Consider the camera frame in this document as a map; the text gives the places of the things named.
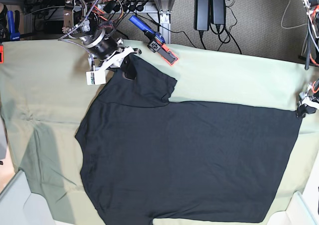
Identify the blue clamp at left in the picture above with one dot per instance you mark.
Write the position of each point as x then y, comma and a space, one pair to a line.
9, 26

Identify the white bin at right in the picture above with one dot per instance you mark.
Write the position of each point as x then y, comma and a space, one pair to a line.
303, 209

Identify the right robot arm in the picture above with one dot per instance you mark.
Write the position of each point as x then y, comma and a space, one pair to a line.
94, 24

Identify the black power adapter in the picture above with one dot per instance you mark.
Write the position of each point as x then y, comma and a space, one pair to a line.
218, 12
201, 15

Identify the white bin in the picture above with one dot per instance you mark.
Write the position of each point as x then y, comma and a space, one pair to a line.
19, 206
303, 209

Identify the white bin at left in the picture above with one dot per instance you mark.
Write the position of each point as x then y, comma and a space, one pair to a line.
19, 206

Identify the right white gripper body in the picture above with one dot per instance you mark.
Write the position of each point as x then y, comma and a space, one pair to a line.
104, 47

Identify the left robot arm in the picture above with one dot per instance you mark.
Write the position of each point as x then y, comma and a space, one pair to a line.
312, 46

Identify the orange clamp pad left edge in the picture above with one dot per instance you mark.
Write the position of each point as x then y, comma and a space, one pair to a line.
1, 54

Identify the light green table cloth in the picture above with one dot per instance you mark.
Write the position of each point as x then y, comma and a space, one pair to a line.
44, 96

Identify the aluminium frame post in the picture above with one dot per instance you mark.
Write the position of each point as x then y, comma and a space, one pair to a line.
164, 8

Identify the black T-shirt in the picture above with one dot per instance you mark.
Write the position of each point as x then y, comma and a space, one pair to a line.
146, 158

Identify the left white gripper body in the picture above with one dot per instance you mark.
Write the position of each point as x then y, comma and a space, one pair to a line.
309, 99

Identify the left black power adapter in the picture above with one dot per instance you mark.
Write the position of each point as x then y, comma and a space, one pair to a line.
201, 15

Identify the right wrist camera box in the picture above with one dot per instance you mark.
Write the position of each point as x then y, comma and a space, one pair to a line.
96, 77

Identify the blue orange bar clamp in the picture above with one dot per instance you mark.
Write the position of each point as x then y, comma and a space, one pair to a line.
157, 43

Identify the black power brick left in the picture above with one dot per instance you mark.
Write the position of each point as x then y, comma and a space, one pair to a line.
53, 27

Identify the right black power adapter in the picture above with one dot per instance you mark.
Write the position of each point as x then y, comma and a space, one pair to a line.
218, 12

